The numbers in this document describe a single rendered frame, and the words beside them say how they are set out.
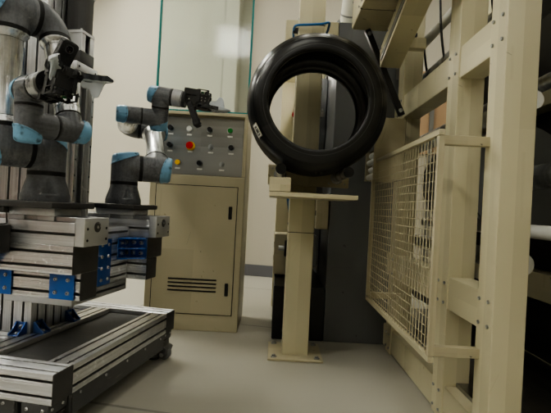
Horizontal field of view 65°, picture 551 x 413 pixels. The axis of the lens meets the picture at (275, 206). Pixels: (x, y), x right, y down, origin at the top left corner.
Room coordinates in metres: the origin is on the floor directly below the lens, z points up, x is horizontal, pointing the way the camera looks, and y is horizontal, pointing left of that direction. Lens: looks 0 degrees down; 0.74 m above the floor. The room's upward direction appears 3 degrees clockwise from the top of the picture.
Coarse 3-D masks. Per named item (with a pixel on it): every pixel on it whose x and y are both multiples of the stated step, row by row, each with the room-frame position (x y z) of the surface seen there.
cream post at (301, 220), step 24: (312, 0) 2.16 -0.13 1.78; (312, 96) 2.16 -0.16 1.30; (312, 120) 2.16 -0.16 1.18; (312, 144) 2.16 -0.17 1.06; (312, 192) 2.16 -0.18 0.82; (288, 216) 2.28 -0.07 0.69; (312, 216) 2.16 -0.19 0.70; (288, 240) 2.17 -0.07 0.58; (312, 240) 2.17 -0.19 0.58; (288, 264) 2.16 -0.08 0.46; (288, 288) 2.16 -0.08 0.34; (288, 312) 2.16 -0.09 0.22; (288, 336) 2.16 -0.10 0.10
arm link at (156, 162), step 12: (144, 132) 2.22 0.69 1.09; (156, 132) 2.19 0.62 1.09; (156, 144) 2.09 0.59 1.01; (144, 156) 1.96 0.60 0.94; (156, 156) 1.97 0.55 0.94; (144, 168) 1.91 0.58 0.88; (156, 168) 1.93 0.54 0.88; (168, 168) 1.95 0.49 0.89; (144, 180) 1.94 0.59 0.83; (156, 180) 1.95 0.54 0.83; (168, 180) 1.97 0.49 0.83
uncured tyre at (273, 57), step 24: (288, 48) 1.79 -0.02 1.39; (312, 48) 1.78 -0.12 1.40; (336, 48) 1.78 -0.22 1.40; (360, 48) 1.82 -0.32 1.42; (264, 72) 1.79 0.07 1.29; (288, 72) 2.07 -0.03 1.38; (312, 72) 2.09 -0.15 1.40; (336, 72) 2.07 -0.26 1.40; (360, 72) 1.80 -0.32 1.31; (264, 96) 1.78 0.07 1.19; (360, 96) 2.07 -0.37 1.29; (384, 96) 1.81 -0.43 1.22; (264, 120) 1.79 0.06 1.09; (360, 120) 2.07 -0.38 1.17; (384, 120) 1.83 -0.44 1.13; (264, 144) 1.82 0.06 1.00; (288, 144) 1.78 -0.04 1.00; (360, 144) 1.79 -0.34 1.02; (288, 168) 1.89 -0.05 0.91; (312, 168) 1.82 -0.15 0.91; (336, 168) 1.83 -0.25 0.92
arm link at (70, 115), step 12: (48, 12) 1.38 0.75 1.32; (48, 24) 1.38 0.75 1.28; (60, 24) 1.40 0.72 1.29; (36, 36) 1.40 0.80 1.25; (48, 36) 1.38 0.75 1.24; (60, 36) 1.39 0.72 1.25; (48, 48) 1.38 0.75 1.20; (60, 108) 1.33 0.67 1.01; (72, 108) 1.34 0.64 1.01; (60, 120) 1.29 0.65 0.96; (72, 120) 1.33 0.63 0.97; (84, 120) 1.37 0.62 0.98; (60, 132) 1.29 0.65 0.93; (72, 132) 1.32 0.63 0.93; (84, 132) 1.35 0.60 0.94
